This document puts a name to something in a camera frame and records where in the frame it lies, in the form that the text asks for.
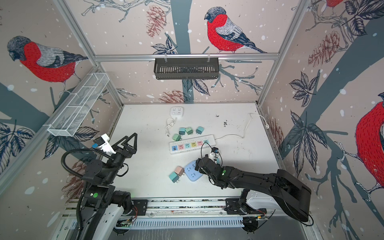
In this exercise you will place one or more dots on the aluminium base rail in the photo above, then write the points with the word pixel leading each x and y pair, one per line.
pixel 179 214

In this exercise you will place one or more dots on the blue rounded power strip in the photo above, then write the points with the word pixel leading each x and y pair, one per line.
pixel 191 173

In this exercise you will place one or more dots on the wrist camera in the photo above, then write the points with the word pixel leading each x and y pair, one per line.
pixel 214 154
pixel 102 143

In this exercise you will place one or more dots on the dark green plug adapter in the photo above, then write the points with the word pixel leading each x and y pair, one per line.
pixel 176 137

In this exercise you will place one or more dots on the teal plug adapter left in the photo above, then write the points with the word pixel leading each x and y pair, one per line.
pixel 182 131

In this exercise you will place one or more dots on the white long power strip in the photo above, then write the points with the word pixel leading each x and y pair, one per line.
pixel 192 144

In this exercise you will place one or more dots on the teal green front adapter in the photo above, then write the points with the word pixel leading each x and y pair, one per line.
pixel 174 177

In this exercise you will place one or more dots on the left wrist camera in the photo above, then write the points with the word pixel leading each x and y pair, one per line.
pixel 102 143

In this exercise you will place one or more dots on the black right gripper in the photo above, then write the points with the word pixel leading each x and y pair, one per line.
pixel 198 162

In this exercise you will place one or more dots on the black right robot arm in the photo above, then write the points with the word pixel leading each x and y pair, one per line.
pixel 291 195

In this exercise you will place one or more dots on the white mesh wall shelf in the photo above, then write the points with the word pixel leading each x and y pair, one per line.
pixel 81 102

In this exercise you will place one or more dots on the teal plug adapter right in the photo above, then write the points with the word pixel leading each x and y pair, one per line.
pixel 199 130

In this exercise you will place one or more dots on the pink plug adapter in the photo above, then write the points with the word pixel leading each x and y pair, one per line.
pixel 179 171

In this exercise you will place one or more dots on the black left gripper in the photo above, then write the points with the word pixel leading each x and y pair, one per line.
pixel 128 152

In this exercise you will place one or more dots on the green plug adapter middle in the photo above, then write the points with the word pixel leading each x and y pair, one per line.
pixel 189 130

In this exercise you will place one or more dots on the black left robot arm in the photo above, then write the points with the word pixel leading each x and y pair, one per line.
pixel 100 205

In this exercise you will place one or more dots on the teal plug adapter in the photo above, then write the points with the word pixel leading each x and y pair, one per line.
pixel 199 130
pixel 182 131

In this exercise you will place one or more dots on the black hanging wire basket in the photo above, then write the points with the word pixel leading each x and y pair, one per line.
pixel 187 69

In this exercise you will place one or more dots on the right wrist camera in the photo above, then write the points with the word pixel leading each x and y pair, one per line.
pixel 214 154

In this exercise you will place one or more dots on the white square power strip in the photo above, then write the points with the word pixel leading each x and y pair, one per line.
pixel 176 112

